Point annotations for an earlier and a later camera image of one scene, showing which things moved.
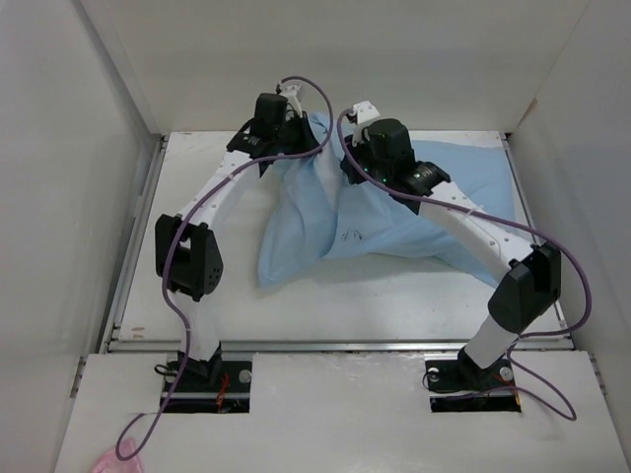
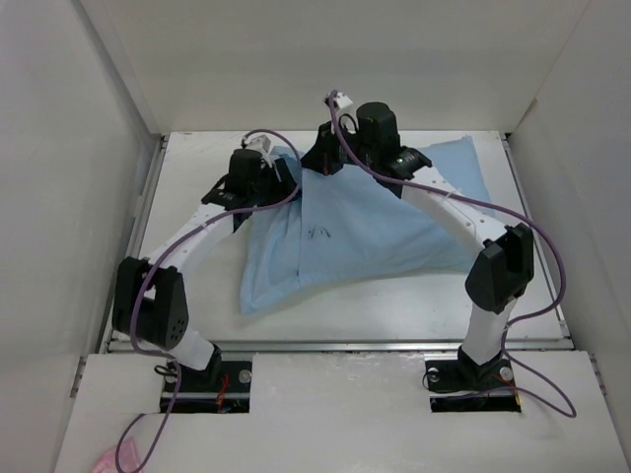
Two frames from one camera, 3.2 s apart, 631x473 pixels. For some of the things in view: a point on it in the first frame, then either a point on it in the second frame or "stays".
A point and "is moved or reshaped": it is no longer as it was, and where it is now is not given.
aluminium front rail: x=335 y=345 stays
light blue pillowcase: x=297 y=223 is moved or reshaped
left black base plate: x=209 y=376 stays
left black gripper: x=309 y=141 -> x=279 y=177
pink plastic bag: x=110 y=462 stays
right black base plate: x=455 y=375 stays
